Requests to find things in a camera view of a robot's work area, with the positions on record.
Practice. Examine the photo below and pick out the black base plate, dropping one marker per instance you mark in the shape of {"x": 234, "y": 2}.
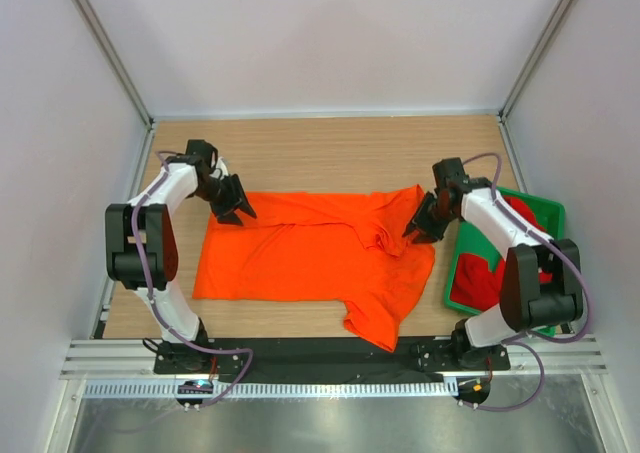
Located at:
{"x": 337, "y": 360}

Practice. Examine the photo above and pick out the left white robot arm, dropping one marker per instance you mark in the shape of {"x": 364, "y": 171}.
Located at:
{"x": 142, "y": 252}

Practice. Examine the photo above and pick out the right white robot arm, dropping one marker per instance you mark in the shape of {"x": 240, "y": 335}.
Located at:
{"x": 542, "y": 284}

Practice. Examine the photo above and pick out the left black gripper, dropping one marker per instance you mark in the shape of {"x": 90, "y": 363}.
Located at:
{"x": 236, "y": 195}

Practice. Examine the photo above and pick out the left aluminium frame post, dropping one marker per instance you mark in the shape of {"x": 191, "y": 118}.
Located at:
{"x": 113, "y": 60}

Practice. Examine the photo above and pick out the white slotted cable duct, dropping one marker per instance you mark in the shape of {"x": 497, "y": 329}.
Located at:
{"x": 182, "y": 389}

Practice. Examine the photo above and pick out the orange t shirt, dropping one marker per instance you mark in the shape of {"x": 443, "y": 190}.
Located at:
{"x": 346, "y": 247}

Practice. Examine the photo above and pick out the green plastic bin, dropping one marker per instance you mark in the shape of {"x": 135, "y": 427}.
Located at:
{"x": 475, "y": 238}

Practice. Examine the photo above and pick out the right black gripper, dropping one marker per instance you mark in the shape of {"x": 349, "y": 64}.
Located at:
{"x": 430, "y": 233}

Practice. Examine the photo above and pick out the right aluminium frame post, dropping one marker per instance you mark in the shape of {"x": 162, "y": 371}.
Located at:
{"x": 542, "y": 45}

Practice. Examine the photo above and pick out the red t shirt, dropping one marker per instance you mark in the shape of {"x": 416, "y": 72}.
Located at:
{"x": 475, "y": 278}

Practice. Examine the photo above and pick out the aluminium frame post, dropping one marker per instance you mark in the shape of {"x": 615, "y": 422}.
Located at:
{"x": 113, "y": 60}
{"x": 542, "y": 45}

